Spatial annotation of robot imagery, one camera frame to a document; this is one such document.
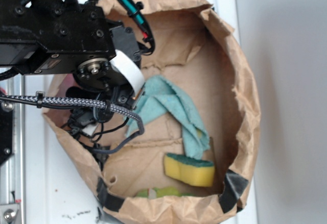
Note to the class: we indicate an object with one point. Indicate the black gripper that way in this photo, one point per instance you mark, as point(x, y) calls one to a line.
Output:
point(107, 72)

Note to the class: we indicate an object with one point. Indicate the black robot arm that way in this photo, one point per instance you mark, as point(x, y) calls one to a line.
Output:
point(66, 37)

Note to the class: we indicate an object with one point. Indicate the teal cloth rag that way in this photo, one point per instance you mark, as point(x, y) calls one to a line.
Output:
point(161, 97)

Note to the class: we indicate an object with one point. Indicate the brown paper bag container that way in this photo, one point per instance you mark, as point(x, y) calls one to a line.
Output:
point(195, 50)

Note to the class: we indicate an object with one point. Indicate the yellow green sponge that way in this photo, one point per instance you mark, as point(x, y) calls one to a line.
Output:
point(199, 173)

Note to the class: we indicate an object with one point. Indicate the lime green plush toy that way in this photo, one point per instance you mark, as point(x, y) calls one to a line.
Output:
point(153, 193)

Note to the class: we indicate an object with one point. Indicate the black metal bracket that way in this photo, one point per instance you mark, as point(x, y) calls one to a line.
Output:
point(7, 126)

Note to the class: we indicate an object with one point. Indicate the aluminium frame rail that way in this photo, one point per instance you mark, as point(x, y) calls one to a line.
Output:
point(12, 174)

